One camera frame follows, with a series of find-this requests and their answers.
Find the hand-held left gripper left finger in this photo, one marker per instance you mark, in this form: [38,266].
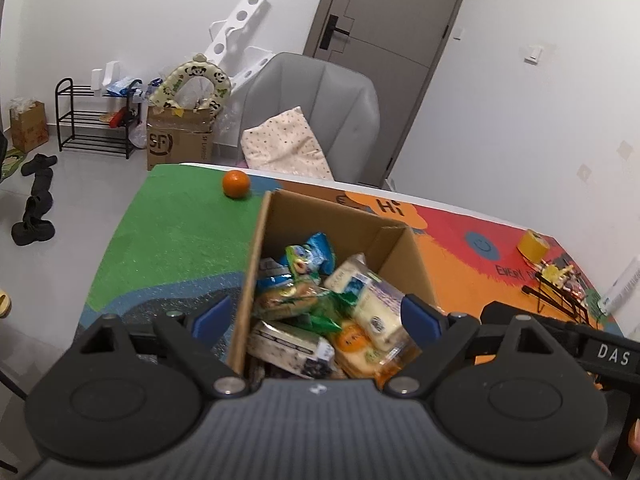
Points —
[212,317]

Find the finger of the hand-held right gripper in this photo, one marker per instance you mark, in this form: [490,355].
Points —
[497,309]

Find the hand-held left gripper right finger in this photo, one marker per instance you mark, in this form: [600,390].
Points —
[420,317]

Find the long white snack packet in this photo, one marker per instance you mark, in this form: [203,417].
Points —
[370,305]

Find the orange bread packet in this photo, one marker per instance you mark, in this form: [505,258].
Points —
[355,345]

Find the small blue snack packet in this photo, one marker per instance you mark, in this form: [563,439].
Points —
[272,272]

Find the white grey snack packet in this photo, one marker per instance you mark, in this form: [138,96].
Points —
[285,345]

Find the green clear bread packet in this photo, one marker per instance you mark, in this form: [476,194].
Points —
[300,302]

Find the blue green snack packet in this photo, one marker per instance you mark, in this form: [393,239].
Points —
[312,252]

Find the cardboard box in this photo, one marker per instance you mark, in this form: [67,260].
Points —
[320,215]

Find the person's right hand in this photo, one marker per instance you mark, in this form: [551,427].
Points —
[636,440]

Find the yellow plastic piece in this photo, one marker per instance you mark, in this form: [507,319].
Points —
[552,274]

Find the white bottle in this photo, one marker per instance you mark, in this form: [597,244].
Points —
[620,287]

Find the yellow tape roll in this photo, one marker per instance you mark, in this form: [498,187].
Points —
[532,246]

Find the clear plastic bag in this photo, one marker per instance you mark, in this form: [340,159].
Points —
[575,285]

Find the orange fruit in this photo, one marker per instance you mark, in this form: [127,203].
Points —
[236,184]

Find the large brown floor carton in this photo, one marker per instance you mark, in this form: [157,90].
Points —
[175,145]

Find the dotted cream cushion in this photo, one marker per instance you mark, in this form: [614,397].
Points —
[285,145]

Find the white plastic bag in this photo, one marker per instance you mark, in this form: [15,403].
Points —
[137,135]

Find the black shoe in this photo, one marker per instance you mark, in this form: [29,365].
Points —
[37,164]
[40,195]
[32,232]

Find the black shoe rack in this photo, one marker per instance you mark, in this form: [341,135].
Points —
[92,146]

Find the red item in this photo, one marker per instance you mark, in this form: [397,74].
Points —
[116,119]

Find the grey chair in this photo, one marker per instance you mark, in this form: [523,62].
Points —
[320,105]

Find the blue plastic bag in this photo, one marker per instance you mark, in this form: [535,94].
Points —
[124,87]

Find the green floor rug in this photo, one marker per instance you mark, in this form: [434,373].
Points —
[9,167]

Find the small brown floor carton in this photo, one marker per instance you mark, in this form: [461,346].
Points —
[30,130]

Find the white holder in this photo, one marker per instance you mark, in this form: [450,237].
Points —
[106,77]

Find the grey door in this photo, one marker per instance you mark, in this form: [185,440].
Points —
[390,35]

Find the white perforated board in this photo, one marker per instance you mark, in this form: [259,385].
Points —
[240,15]

